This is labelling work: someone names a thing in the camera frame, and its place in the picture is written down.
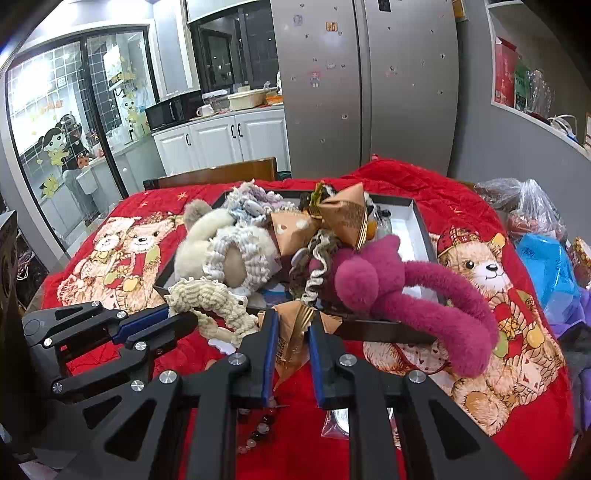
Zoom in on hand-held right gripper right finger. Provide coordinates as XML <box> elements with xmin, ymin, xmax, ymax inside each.
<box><xmin>309</xmin><ymin>316</ymin><xmax>522</xmax><ymax>480</ymax></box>

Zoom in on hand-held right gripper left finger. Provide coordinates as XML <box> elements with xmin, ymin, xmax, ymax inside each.
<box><xmin>58</xmin><ymin>308</ymin><xmax>281</xmax><ymax>480</ymax></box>

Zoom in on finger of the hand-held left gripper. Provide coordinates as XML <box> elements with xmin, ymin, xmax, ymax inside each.
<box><xmin>22</xmin><ymin>301</ymin><xmax>169</xmax><ymax>349</ymax></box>
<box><xmin>51</xmin><ymin>313</ymin><xmax>198</xmax><ymax>398</ymax></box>

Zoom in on cream crochet scrunchie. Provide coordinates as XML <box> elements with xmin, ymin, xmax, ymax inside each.
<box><xmin>165</xmin><ymin>277</ymin><xmax>259</xmax><ymax>348</ymax></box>

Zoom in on black box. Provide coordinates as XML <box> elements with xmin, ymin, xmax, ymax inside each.
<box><xmin>154</xmin><ymin>187</ymin><xmax>439</xmax><ymax>344</ymax></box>

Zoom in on small clear plastic bag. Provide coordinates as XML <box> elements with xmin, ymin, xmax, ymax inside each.
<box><xmin>322</xmin><ymin>408</ymin><xmax>352</xmax><ymax>437</ymax></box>

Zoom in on red bear printed blanket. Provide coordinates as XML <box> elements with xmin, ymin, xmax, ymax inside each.
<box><xmin>25</xmin><ymin>159</ymin><xmax>578</xmax><ymax>480</ymax></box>

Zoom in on cream plush toy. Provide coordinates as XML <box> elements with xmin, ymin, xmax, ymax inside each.
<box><xmin>174</xmin><ymin>198</ymin><xmax>278</xmax><ymax>296</ymax></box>

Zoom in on white crochet scrunchie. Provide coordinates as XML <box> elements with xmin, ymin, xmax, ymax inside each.
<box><xmin>205</xmin><ymin>228</ymin><xmax>279</xmax><ymax>296</ymax></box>

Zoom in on black white frilly scrunchie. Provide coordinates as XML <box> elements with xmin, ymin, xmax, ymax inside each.
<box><xmin>290</xmin><ymin>228</ymin><xmax>342</xmax><ymax>305</ymax></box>

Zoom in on maroon plush headband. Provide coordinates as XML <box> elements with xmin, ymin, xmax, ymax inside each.
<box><xmin>308</xmin><ymin>233</ymin><xmax>500</xmax><ymax>378</ymax></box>

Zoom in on blue crochet scrunchie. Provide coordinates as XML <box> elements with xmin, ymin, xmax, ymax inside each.
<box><xmin>226</xmin><ymin>182</ymin><xmax>259</xmax><ymax>221</ymax></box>

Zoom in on pink purple crochet scrunchie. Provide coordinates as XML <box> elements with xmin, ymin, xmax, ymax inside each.
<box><xmin>252</xmin><ymin>189</ymin><xmax>284</xmax><ymax>214</ymax></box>

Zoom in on white kitchen cabinets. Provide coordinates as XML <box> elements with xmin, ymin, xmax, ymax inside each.
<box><xmin>150</xmin><ymin>106</ymin><xmax>291</xmax><ymax>185</ymax></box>

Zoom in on black microwave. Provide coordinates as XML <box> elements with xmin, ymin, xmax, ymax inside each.
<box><xmin>145</xmin><ymin>95</ymin><xmax>204</xmax><ymax>131</ymax></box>

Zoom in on glass sliding door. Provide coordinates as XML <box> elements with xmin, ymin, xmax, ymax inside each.
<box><xmin>4</xmin><ymin>25</ymin><xmax>160</xmax><ymax>259</ymax></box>

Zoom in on white pot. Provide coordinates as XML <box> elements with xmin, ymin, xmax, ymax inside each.
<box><xmin>227</xmin><ymin>88</ymin><xmax>266</xmax><ymax>112</ymax></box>

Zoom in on blue plastic bag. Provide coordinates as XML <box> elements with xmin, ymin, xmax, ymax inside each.
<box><xmin>516</xmin><ymin>233</ymin><xmax>581</xmax><ymax>310</ymax></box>

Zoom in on silver refrigerator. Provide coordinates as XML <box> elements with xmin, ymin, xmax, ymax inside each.
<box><xmin>270</xmin><ymin>0</ymin><xmax>460</xmax><ymax>178</ymax></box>

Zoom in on green packet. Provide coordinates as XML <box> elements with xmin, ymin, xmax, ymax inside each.
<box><xmin>514</xmin><ymin>60</ymin><xmax>532</xmax><ymax>112</ymax></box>

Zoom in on red box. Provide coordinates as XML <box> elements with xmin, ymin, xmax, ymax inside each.
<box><xmin>494</xmin><ymin>37</ymin><xmax>518</xmax><ymax>108</ymax></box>

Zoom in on black pink bead bracelet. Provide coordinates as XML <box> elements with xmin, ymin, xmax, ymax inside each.
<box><xmin>238</xmin><ymin>406</ymin><xmax>282</xmax><ymax>455</ymax></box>

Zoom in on dark glass wall cabinet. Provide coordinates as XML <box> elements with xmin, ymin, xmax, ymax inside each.
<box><xmin>187</xmin><ymin>0</ymin><xmax>280</xmax><ymax>93</ymax></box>

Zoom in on white wall shelf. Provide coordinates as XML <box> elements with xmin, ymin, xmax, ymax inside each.
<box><xmin>485</xmin><ymin>0</ymin><xmax>591</xmax><ymax>162</ymax></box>

